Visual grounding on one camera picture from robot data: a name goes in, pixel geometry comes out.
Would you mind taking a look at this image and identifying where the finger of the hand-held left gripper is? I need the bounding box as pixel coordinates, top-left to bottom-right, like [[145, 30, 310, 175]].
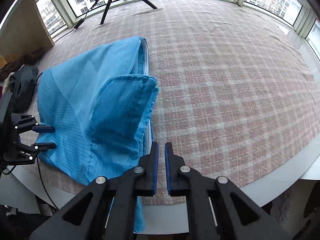
[[12, 114, 55, 133], [15, 142, 57, 161]]

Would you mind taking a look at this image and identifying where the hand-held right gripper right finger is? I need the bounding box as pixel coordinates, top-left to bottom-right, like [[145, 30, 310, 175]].
[[164, 142, 292, 240]]

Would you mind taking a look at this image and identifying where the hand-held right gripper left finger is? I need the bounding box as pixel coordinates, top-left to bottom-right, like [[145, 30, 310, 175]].
[[29, 141, 160, 240]]

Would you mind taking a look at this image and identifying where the blue striped work garment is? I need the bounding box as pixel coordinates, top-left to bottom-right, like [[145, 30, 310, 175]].
[[37, 36, 160, 233]]

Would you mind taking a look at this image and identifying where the dark grey cloth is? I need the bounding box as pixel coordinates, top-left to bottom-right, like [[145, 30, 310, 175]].
[[10, 65, 38, 112]]

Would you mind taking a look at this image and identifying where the white cloth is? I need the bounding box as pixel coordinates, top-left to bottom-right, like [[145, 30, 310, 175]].
[[4, 72, 16, 93]]

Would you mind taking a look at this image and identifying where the brown cloth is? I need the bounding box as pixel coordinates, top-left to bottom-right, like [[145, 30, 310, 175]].
[[0, 49, 45, 80]]

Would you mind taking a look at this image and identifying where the black speckled clothing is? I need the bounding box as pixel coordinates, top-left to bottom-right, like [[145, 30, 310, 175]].
[[0, 204, 50, 240]]

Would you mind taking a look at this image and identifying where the wooden cabinet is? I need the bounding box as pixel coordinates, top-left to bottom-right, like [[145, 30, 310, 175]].
[[0, 0, 55, 63]]

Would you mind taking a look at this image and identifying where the pink plaid cloth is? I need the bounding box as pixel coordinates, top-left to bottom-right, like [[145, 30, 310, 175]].
[[25, 0, 318, 205]]

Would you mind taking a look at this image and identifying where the black tripod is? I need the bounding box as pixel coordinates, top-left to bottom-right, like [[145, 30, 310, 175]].
[[100, 0, 158, 25]]

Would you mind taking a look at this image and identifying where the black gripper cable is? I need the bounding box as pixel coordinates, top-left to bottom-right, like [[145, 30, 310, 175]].
[[2, 152, 59, 210]]

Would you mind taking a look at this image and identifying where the black cable with inline switch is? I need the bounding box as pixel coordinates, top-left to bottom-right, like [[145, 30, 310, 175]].
[[74, 0, 105, 29]]

